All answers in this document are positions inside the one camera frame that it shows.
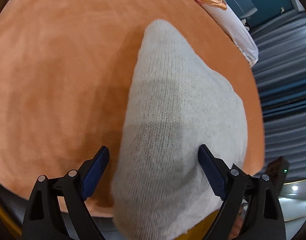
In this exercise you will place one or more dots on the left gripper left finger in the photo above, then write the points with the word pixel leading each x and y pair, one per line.
pixel 43 218

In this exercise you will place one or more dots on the grey pleated curtain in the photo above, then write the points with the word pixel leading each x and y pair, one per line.
pixel 280 75

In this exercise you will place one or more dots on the orange plush bed blanket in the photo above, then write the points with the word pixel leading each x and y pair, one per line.
pixel 66 67

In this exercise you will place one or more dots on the white pillow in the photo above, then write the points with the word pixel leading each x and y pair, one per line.
pixel 235 29

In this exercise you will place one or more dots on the yellow garment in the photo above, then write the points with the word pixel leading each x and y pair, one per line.
pixel 199 230

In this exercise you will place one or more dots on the cream knit sweater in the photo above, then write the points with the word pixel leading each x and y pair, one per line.
pixel 176 104

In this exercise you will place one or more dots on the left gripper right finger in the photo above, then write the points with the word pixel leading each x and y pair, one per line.
pixel 264 217

